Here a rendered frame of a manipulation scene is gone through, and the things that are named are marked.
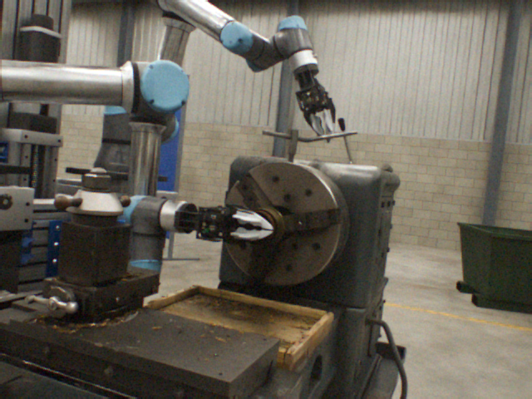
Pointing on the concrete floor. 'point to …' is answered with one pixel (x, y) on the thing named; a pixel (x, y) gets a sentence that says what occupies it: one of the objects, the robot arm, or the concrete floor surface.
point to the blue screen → (170, 162)
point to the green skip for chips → (496, 267)
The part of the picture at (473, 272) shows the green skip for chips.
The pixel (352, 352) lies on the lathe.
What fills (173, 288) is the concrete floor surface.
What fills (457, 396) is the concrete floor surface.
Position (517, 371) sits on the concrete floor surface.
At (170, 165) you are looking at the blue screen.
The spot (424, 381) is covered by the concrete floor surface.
